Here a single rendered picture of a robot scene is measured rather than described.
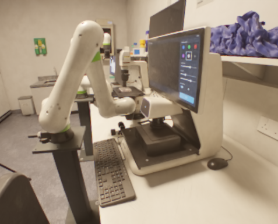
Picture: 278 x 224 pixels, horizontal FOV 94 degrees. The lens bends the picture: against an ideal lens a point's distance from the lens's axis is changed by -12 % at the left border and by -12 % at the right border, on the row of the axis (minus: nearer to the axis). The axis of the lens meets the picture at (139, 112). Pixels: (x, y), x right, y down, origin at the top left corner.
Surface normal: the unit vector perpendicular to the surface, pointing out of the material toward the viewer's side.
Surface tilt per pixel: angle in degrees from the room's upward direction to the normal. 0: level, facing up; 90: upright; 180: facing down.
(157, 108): 80
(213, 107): 90
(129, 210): 0
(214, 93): 90
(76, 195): 90
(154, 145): 90
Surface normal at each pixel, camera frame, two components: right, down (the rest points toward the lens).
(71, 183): 0.21, 0.36
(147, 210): 0.00, -0.93
